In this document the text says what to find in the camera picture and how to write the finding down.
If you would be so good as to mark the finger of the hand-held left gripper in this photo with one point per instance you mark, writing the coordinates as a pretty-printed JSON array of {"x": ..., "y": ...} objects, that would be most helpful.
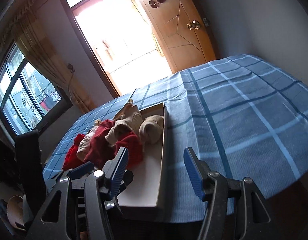
[{"x": 81, "y": 168}]

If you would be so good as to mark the beige curtain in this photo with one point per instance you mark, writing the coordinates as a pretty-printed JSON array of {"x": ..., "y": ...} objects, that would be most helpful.
[{"x": 56, "y": 67}]

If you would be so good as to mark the wicker chair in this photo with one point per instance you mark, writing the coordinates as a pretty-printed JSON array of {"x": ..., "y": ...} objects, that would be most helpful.
[{"x": 15, "y": 212}]

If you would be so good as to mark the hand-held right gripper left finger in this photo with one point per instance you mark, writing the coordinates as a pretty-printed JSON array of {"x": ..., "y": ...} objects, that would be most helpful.
[{"x": 120, "y": 165}]

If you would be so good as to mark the fringed curtain valance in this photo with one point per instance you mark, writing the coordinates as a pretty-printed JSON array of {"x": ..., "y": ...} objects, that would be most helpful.
[{"x": 24, "y": 12}]

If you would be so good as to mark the door latch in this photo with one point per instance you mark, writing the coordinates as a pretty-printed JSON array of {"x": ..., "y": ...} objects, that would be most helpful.
[{"x": 206, "y": 22}]

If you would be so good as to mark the curtain tieback hook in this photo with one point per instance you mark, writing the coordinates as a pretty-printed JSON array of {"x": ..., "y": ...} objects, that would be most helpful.
[{"x": 70, "y": 68}]

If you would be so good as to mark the white shallow box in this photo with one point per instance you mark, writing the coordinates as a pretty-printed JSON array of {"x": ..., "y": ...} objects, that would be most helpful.
[{"x": 149, "y": 175}]

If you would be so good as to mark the dark red underwear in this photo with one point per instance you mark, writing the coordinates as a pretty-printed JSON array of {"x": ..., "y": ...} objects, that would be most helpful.
[{"x": 104, "y": 142}]

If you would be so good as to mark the dark hanging clothes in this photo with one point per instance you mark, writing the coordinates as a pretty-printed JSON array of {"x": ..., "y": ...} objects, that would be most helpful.
[{"x": 4, "y": 160}]

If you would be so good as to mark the bright red underwear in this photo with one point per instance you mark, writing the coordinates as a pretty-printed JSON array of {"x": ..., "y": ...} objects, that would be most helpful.
[{"x": 70, "y": 155}]

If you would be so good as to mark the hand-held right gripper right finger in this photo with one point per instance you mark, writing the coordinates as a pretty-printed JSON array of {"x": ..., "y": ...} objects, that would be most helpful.
[{"x": 192, "y": 175}]

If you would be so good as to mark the wooden door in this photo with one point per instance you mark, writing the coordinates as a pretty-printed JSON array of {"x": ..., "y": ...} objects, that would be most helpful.
[{"x": 179, "y": 35}]

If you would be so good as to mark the brass door knob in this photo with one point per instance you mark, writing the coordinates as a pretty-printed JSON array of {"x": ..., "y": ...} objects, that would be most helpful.
[{"x": 193, "y": 25}]

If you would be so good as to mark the blue plaid bed sheet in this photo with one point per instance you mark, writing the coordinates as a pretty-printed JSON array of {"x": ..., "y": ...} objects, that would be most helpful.
[{"x": 243, "y": 120}]

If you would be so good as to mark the sliding glass window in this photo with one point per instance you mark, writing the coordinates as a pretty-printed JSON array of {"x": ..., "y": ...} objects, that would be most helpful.
[{"x": 19, "y": 92}]

